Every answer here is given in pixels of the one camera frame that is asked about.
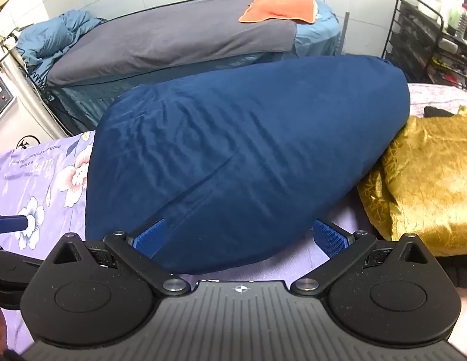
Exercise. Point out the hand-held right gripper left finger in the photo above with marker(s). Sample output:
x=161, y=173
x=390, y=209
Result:
x=150, y=237

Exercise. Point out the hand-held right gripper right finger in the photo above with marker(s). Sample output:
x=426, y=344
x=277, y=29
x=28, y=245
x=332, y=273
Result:
x=329, y=237

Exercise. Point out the light blue cloth pile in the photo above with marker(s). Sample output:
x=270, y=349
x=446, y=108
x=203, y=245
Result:
x=316, y=37

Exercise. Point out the white machine with panel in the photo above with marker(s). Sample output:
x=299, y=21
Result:
x=15, y=101

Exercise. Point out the grey blanket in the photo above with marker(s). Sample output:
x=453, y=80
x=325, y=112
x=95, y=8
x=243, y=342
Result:
x=173, y=39

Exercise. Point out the orange towel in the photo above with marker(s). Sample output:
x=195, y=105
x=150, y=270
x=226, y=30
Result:
x=280, y=5

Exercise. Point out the black cloth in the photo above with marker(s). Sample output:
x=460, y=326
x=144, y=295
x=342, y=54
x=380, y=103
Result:
x=438, y=112

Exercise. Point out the white plastic jug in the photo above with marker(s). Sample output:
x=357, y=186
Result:
x=449, y=5

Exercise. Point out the black ribbed garment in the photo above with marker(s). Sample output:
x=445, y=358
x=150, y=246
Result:
x=461, y=274

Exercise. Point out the white pole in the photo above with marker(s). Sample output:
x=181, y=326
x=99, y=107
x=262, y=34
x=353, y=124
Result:
x=349, y=11

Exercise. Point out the navy blue jacket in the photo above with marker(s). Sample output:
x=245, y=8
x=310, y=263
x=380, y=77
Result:
x=241, y=158

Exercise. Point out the gold shiny cloth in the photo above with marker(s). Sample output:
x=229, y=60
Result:
x=429, y=184

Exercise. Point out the blue crumpled quilt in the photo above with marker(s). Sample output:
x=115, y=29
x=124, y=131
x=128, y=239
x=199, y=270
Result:
x=49, y=39

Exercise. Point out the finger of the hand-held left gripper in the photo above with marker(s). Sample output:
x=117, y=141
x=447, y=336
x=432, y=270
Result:
x=11, y=223

